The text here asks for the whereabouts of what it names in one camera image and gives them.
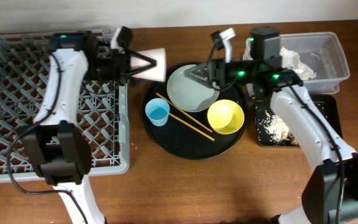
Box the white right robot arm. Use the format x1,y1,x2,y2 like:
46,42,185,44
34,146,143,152
185,26,358,223

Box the white tissue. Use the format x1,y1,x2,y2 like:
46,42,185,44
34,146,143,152
280,47,316,81

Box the upper wooden chopstick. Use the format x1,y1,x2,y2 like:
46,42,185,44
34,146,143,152
156,93,213,133

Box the yellow bowl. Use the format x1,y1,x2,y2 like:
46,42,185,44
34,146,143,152
207,100,246,135

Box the pink cup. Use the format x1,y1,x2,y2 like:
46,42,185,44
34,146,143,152
130,48,167,82

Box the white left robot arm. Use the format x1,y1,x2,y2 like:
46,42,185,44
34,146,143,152
20,26,166,223

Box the grey round plate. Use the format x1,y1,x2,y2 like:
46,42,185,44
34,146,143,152
167,64,219,112

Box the black rectangular tray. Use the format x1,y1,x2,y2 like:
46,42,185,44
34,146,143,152
254,93,344,147

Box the lower wooden chopstick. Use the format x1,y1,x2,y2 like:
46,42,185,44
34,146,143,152
169,113,215,141

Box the food scraps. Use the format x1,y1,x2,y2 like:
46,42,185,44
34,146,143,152
256,101,331,147

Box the clear plastic bin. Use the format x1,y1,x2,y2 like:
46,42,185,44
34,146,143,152
242,31,351,95

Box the wooden chopstick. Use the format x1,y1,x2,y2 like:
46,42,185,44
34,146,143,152
169,113,215,141
156,93,213,133

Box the grey dishwasher rack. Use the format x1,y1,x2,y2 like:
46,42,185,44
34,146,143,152
0,32,130,183

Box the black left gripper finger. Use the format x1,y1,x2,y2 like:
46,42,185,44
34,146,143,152
122,64,157,80
124,49,157,67

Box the light blue cup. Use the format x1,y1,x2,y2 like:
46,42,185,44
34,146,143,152
145,98,170,126

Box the round black tray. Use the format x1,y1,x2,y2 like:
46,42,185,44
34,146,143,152
142,81,248,159

